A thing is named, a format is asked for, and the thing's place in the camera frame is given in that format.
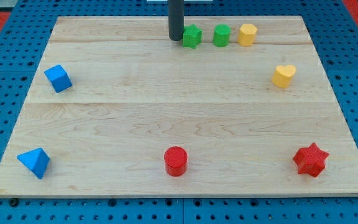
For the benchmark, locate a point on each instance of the yellow heart block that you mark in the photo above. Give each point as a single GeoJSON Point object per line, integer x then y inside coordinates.
{"type": "Point", "coordinates": [283, 75]}

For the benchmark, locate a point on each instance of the red cylinder block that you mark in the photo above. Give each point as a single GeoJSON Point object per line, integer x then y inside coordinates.
{"type": "Point", "coordinates": [175, 159]}

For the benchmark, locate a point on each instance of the yellow hexagon block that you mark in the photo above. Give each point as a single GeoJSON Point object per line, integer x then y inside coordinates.
{"type": "Point", "coordinates": [247, 35]}

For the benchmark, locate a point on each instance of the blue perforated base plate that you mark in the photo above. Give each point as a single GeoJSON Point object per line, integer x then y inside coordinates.
{"type": "Point", "coordinates": [24, 37]}

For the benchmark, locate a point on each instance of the green star block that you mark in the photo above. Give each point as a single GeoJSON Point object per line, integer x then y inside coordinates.
{"type": "Point", "coordinates": [192, 36]}

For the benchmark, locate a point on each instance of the light wooden board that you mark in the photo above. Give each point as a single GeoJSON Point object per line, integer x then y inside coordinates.
{"type": "Point", "coordinates": [136, 93]}

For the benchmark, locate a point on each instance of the blue triangular prism block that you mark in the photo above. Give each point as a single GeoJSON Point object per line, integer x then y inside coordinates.
{"type": "Point", "coordinates": [36, 161]}

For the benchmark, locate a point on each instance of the green cylinder block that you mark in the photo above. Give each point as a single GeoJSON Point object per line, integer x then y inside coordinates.
{"type": "Point", "coordinates": [221, 35]}

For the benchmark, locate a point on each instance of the blue cube block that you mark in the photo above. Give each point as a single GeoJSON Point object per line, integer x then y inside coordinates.
{"type": "Point", "coordinates": [58, 78]}

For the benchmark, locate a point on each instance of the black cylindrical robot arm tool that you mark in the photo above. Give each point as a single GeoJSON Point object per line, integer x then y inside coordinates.
{"type": "Point", "coordinates": [176, 19]}

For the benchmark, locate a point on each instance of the red star block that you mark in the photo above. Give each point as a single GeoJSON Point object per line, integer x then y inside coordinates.
{"type": "Point", "coordinates": [310, 160]}

